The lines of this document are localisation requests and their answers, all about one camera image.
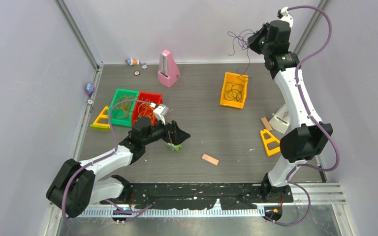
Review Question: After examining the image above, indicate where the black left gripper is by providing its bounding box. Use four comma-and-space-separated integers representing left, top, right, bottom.
142, 115, 189, 146

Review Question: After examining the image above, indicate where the purple cable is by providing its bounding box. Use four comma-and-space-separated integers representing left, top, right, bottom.
227, 29, 256, 81
224, 82, 246, 103

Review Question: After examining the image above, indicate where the yellow cable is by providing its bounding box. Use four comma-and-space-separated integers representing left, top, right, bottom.
136, 97, 157, 118

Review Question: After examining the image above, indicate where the brown orange cable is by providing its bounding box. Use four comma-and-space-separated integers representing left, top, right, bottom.
115, 95, 137, 119

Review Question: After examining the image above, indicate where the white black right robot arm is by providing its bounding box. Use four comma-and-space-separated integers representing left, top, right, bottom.
248, 20, 333, 202

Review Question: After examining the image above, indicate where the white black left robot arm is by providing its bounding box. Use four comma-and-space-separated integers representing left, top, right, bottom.
46, 117, 190, 218

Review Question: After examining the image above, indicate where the green owl toy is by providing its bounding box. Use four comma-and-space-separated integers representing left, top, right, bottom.
166, 143, 182, 151

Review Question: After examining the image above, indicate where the wooden block near front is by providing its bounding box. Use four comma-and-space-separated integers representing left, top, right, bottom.
202, 154, 219, 166

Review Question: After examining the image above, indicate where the red plastic bin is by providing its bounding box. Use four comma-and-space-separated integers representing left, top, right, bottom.
131, 91, 162, 125

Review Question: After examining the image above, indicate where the orange plastic bin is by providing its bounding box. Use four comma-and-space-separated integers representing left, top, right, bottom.
220, 72, 249, 109

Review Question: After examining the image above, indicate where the pink metronome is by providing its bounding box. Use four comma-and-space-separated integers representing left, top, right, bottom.
157, 50, 181, 88

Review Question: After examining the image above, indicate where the green plastic bin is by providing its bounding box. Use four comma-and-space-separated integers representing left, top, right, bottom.
108, 88, 139, 127

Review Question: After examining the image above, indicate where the yellow triangle stand left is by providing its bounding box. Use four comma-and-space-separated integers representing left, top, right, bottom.
90, 106, 111, 131

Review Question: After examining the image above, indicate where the yellow triangle stand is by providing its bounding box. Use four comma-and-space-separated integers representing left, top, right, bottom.
90, 106, 111, 131
259, 129, 281, 157

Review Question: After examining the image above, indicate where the white metronome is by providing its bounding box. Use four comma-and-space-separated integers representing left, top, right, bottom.
269, 104, 291, 134

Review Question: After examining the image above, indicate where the wooden block near metronome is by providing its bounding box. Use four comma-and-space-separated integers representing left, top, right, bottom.
260, 117, 273, 131

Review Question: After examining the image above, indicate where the small clown figurine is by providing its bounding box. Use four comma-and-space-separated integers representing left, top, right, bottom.
125, 58, 140, 66

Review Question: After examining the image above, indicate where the yellow triangle stand right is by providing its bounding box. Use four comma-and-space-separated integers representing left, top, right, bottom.
259, 129, 281, 157

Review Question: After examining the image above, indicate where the purple round toy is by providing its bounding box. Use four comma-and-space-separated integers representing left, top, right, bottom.
85, 82, 95, 95

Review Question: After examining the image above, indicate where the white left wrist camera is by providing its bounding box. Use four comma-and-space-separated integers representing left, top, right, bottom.
150, 103, 169, 125

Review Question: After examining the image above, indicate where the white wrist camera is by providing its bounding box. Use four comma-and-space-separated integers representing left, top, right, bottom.
150, 103, 169, 125
277, 6, 294, 28

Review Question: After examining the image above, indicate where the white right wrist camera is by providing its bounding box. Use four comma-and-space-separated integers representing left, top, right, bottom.
277, 6, 294, 28

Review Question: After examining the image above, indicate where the purple right arm hose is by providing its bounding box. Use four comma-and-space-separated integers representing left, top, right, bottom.
264, 4, 341, 227

